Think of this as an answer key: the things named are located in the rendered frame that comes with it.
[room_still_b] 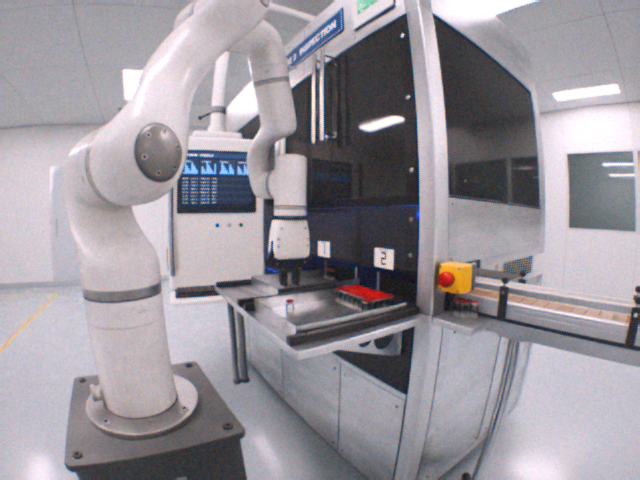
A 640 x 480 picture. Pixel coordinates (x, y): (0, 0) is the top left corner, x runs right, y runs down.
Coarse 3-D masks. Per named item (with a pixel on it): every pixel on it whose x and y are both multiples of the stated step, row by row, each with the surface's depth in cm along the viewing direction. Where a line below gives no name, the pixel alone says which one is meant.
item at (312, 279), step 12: (252, 276) 120; (264, 276) 124; (276, 276) 127; (288, 276) 130; (300, 276) 133; (312, 276) 136; (264, 288) 110; (276, 288) 100; (288, 288) 101; (300, 288) 104; (312, 288) 106
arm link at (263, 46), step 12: (180, 12) 49; (192, 12) 47; (180, 24) 49; (264, 24) 59; (252, 36) 58; (264, 36) 59; (276, 36) 61; (240, 48) 59; (252, 48) 60; (264, 48) 61; (276, 48) 62; (252, 60) 63; (264, 60) 62; (276, 60) 63; (252, 72) 65; (264, 72) 64; (276, 72) 64
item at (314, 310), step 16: (256, 304) 86; (272, 304) 90; (304, 304) 94; (320, 304) 94; (336, 304) 94; (400, 304) 81; (272, 320) 76; (288, 320) 69; (304, 320) 79; (320, 320) 79; (336, 320) 70; (352, 320) 73
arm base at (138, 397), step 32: (96, 320) 32; (128, 320) 33; (160, 320) 38; (96, 352) 33; (128, 352) 33; (160, 352) 38; (128, 384) 33; (160, 384) 37; (192, 384) 46; (96, 416) 32; (128, 416) 33; (160, 416) 36; (192, 416) 38
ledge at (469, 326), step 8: (448, 312) 82; (440, 320) 77; (448, 320) 76; (456, 320) 75; (464, 320) 75; (472, 320) 74; (480, 320) 74; (488, 320) 73; (448, 328) 74; (456, 328) 72; (464, 328) 70; (472, 328) 68; (480, 328) 70
